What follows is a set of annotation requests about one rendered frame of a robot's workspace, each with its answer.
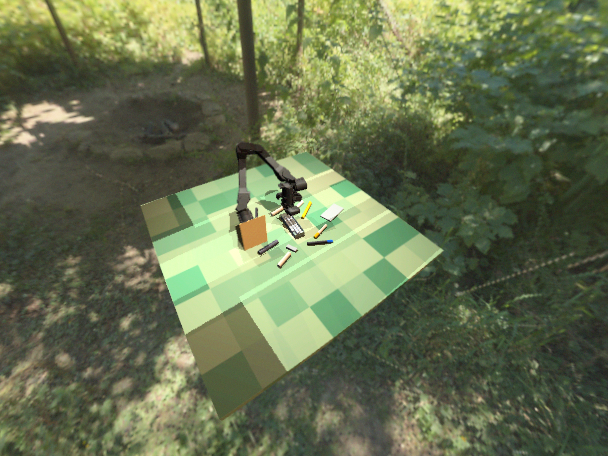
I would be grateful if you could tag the grey keyboard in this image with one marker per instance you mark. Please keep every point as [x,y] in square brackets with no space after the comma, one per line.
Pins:
[293,226]

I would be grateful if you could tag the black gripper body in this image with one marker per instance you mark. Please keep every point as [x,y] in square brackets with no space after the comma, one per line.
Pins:
[287,200]

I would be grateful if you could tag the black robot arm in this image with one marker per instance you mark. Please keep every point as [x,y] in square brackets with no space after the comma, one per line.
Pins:
[283,174]

